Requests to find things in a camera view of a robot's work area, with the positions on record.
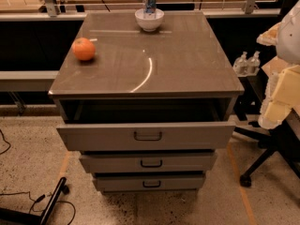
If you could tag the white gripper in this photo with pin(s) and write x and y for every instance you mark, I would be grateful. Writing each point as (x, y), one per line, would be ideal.
(290, 37)

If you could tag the redbull can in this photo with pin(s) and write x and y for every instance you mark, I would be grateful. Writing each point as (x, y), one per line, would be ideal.
(149, 6)

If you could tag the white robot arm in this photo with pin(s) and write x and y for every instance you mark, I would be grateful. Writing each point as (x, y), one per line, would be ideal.
(288, 38)

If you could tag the white bowl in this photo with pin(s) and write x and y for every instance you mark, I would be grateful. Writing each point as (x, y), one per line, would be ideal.
(149, 22)

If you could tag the right clear bottle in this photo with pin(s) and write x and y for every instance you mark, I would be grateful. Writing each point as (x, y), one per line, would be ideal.
(253, 63)

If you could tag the clear bottle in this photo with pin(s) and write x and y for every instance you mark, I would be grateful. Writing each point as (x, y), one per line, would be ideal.
(253, 63)
(240, 64)

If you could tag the left clear bottle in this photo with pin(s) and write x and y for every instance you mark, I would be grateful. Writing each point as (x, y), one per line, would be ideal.
(240, 64)

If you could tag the top drawer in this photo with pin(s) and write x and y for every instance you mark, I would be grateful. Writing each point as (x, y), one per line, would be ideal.
(141, 125)

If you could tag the drawer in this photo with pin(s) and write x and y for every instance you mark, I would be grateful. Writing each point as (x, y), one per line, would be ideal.
(148, 181)
(141, 125)
(149, 162)

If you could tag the grey drawer cabinet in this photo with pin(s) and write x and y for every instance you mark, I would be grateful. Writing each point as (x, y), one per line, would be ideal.
(182, 59)

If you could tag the bottom drawer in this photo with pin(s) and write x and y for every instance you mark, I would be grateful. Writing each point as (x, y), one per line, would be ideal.
(148, 181)

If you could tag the middle drawer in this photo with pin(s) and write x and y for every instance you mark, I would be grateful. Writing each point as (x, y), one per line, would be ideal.
(149, 162)

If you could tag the orange fruit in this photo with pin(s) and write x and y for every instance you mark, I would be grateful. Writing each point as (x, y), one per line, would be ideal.
(83, 49)

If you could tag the grey metal rail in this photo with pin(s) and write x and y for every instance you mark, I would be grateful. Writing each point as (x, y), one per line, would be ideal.
(26, 81)

